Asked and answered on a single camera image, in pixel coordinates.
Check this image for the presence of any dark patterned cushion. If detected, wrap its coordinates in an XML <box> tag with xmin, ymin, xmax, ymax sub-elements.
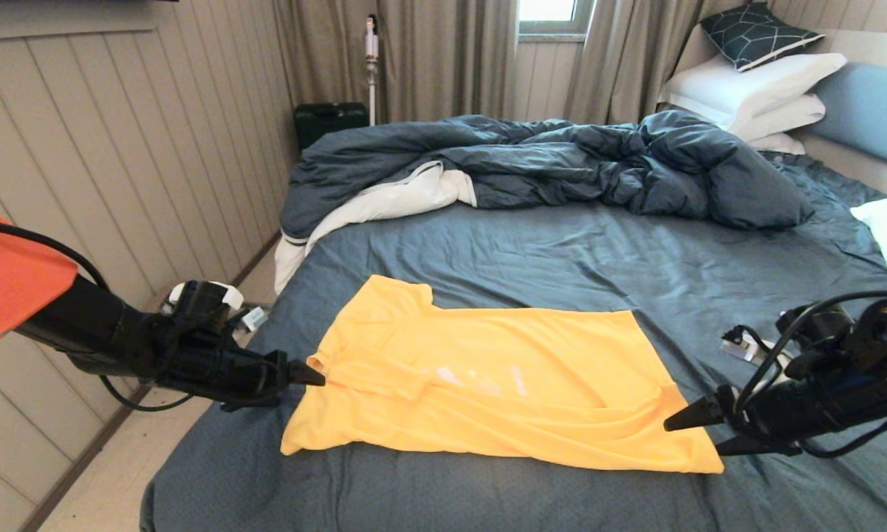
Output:
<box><xmin>699</xmin><ymin>2</ymin><xmax>824</xmax><ymax>72</ymax></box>

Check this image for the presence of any dark blue crumpled duvet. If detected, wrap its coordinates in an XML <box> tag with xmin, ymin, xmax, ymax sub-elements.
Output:
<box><xmin>280</xmin><ymin>111</ymin><xmax>815</xmax><ymax>241</ymax></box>

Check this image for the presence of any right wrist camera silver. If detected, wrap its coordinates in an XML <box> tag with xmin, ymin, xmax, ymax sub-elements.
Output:
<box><xmin>720</xmin><ymin>329</ymin><xmax>765</xmax><ymax>364</ymax></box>

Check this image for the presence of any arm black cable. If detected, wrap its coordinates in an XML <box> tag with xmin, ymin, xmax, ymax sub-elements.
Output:
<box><xmin>0</xmin><ymin>220</ymin><xmax>193</xmax><ymax>412</ymax></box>
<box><xmin>735</xmin><ymin>290</ymin><xmax>887</xmax><ymax>459</ymax></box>

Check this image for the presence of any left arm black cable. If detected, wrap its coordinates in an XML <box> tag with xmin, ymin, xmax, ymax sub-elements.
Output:
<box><xmin>0</xmin><ymin>220</ymin><xmax>193</xmax><ymax>412</ymax></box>

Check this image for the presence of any dark green hard case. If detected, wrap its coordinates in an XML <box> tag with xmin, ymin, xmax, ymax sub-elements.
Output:
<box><xmin>294</xmin><ymin>103</ymin><xmax>370</xmax><ymax>152</ymax></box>

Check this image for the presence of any white stick vacuum cleaner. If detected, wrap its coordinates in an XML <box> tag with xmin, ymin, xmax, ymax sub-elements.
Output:
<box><xmin>364</xmin><ymin>16</ymin><xmax>381</xmax><ymax>126</ymax></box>

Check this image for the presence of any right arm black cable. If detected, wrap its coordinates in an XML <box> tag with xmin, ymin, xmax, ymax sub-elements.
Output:
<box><xmin>735</xmin><ymin>290</ymin><xmax>887</xmax><ymax>459</ymax></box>

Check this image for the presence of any grey-blue bed sheet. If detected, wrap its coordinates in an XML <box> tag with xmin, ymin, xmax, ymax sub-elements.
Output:
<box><xmin>139</xmin><ymin>151</ymin><xmax>887</xmax><ymax>532</ymax></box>

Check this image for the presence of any blue headboard cushion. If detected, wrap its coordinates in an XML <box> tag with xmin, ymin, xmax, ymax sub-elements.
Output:
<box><xmin>809</xmin><ymin>62</ymin><xmax>887</xmax><ymax>174</ymax></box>

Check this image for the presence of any beige headboard frame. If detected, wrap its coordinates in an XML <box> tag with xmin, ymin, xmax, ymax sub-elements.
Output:
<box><xmin>657</xmin><ymin>26</ymin><xmax>887</xmax><ymax>199</ymax></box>

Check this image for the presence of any yellow printed t-shirt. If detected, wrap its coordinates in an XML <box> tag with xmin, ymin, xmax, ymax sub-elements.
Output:
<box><xmin>280</xmin><ymin>275</ymin><xmax>726</xmax><ymax>474</ymax></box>

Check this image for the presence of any window with grey frame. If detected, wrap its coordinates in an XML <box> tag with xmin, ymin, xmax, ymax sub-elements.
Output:
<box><xmin>517</xmin><ymin>0</ymin><xmax>595</xmax><ymax>41</ymax></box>

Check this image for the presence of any beige curtain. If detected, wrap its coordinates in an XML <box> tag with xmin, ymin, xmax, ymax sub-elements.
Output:
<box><xmin>272</xmin><ymin>0</ymin><xmax>518</xmax><ymax>125</ymax></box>
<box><xmin>564</xmin><ymin>0</ymin><xmax>750</xmax><ymax>125</ymax></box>

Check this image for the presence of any large white pillow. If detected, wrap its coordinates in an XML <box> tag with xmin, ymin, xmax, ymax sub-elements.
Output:
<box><xmin>661</xmin><ymin>52</ymin><xmax>848</xmax><ymax>119</ymax></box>

